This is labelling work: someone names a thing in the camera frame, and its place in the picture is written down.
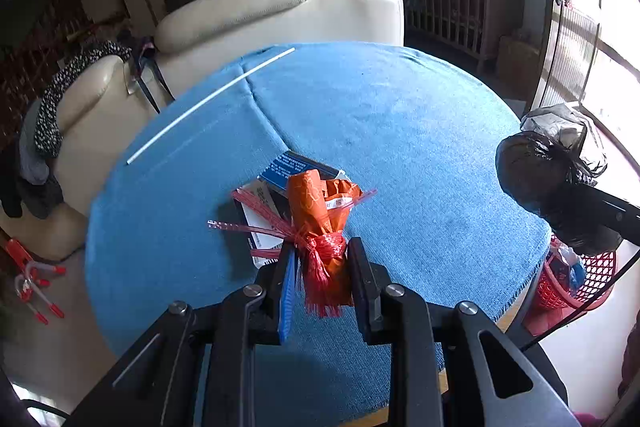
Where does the dark floral garment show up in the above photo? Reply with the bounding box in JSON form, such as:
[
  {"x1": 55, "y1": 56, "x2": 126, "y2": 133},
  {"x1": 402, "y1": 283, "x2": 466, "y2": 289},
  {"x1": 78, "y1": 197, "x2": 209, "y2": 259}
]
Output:
[{"x1": 34, "y1": 41, "x2": 132, "y2": 158}]

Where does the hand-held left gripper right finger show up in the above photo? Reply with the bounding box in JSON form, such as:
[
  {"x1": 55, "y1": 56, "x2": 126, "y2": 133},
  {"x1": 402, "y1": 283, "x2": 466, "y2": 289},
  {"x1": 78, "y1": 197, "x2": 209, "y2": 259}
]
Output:
[{"x1": 346, "y1": 237, "x2": 581, "y2": 427}]

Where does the orange packet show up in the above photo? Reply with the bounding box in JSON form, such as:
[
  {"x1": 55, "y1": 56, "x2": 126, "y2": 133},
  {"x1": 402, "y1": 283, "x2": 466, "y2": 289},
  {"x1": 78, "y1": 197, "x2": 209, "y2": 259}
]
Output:
[{"x1": 286, "y1": 168, "x2": 362, "y2": 303}]

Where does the grey plastic bag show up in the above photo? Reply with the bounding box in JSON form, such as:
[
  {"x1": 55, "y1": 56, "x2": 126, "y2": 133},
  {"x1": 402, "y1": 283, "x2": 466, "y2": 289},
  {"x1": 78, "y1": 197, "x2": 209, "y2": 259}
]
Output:
[{"x1": 520, "y1": 103, "x2": 609, "y2": 180}]

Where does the white leather sofa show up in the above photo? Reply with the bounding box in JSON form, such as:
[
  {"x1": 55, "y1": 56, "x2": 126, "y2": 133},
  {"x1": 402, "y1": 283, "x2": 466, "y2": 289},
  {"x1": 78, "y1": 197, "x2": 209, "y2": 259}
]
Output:
[{"x1": 0, "y1": 0, "x2": 405, "y2": 258}]

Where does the dark strapped bag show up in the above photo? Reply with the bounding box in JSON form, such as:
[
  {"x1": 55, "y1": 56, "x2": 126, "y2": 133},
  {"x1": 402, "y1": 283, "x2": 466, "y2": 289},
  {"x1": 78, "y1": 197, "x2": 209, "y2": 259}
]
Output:
[{"x1": 125, "y1": 37, "x2": 176, "y2": 114}]

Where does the red mesh basket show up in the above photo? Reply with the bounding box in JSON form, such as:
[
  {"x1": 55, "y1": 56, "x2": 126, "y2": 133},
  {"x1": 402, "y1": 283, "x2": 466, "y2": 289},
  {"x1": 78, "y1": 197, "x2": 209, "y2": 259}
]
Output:
[{"x1": 522, "y1": 234, "x2": 618, "y2": 338}]

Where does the red grey toy frame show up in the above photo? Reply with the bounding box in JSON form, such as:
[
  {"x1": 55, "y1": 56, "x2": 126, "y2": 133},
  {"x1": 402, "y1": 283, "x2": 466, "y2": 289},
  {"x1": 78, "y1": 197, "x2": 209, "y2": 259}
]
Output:
[{"x1": 5, "y1": 239, "x2": 67, "y2": 325}]

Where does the grey blue garment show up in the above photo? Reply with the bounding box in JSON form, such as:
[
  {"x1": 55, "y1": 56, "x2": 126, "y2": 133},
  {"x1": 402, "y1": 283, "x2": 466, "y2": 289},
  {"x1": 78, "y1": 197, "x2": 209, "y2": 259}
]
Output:
[{"x1": 17, "y1": 107, "x2": 63, "y2": 188}]

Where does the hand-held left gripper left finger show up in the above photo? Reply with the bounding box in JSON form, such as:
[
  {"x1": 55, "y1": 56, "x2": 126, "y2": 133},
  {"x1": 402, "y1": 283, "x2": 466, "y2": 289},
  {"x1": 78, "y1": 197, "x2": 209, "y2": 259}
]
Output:
[{"x1": 65, "y1": 239, "x2": 301, "y2": 427}]

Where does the round table with blue cloth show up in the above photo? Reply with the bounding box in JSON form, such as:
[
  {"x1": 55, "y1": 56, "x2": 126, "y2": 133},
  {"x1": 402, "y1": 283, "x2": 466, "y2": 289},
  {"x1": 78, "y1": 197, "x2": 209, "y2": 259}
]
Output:
[{"x1": 84, "y1": 41, "x2": 552, "y2": 423}]

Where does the thin black cable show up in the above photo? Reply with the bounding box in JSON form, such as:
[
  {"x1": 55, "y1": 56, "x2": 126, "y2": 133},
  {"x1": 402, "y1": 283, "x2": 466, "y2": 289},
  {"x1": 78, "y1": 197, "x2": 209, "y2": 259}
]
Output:
[{"x1": 520, "y1": 252, "x2": 640, "y2": 352}]

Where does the white medicine box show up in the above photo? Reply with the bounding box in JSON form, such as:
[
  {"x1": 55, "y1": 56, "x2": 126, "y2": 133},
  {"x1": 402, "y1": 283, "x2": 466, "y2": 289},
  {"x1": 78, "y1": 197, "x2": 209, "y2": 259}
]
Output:
[{"x1": 232, "y1": 187, "x2": 296, "y2": 269}]

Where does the thin white rod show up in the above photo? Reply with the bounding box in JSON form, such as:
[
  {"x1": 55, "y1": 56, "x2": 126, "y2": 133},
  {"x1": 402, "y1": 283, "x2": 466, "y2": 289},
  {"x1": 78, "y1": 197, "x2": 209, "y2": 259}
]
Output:
[{"x1": 126, "y1": 47, "x2": 296, "y2": 166}]

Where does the wooden staircase railing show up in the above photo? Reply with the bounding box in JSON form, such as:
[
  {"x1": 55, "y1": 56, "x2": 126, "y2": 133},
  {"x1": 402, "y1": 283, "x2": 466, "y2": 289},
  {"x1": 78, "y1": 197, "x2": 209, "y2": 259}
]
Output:
[{"x1": 0, "y1": 0, "x2": 96, "y2": 142}]

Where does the red mesh bag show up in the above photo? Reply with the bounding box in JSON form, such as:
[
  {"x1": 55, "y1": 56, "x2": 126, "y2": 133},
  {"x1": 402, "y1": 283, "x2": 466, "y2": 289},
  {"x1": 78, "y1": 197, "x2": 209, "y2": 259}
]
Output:
[{"x1": 207, "y1": 187, "x2": 378, "y2": 319}]

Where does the black plastic bag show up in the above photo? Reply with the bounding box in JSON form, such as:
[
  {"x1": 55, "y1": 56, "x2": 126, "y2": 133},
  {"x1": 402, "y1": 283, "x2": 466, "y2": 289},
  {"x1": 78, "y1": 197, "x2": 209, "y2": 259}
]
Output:
[{"x1": 495, "y1": 131, "x2": 624, "y2": 258}]

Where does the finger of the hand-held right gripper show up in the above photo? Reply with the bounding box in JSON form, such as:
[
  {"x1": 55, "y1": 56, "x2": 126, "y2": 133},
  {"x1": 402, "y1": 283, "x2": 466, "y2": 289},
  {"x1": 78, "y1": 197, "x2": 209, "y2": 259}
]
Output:
[{"x1": 570, "y1": 184, "x2": 640, "y2": 238}]

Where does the black jacket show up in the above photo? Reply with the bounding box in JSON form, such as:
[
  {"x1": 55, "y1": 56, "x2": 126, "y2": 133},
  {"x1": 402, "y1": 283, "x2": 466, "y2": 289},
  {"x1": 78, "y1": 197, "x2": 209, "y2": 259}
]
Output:
[{"x1": 0, "y1": 147, "x2": 63, "y2": 218}]

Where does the slatted baby crib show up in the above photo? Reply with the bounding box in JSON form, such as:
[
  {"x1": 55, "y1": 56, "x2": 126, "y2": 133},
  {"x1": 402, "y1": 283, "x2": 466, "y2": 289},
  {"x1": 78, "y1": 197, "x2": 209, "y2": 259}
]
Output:
[{"x1": 370, "y1": 0, "x2": 526, "y2": 72}]

